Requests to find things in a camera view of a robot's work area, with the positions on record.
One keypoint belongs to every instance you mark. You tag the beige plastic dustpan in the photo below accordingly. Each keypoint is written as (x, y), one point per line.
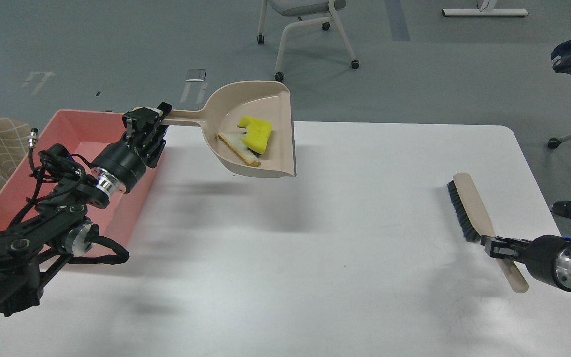
(266, 100)

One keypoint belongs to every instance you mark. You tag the pink plastic bin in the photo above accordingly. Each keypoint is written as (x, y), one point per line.
(57, 223)

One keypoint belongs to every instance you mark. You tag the bread crust slice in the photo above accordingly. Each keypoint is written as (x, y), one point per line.
(234, 142)

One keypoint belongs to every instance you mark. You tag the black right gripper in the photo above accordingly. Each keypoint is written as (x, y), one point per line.
(539, 256)

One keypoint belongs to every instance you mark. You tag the white rolling stool base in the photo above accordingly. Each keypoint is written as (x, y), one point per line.
(555, 142)

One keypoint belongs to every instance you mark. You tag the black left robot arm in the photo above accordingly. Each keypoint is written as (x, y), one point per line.
(21, 287)

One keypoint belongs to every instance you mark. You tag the yellow sponge piece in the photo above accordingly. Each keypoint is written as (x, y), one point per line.
(257, 133)

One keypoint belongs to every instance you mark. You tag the metal floor outlet plate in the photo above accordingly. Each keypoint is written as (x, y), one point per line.
(195, 75)

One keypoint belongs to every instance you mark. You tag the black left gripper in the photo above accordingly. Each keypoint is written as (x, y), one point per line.
(143, 130)

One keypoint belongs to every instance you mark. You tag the beige hand brush black bristles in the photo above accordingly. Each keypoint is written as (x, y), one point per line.
(475, 222)

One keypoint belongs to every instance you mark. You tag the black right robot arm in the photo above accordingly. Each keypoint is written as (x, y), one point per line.
(563, 209)

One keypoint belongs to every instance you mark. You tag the white table leg base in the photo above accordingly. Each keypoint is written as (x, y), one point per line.
(485, 8)

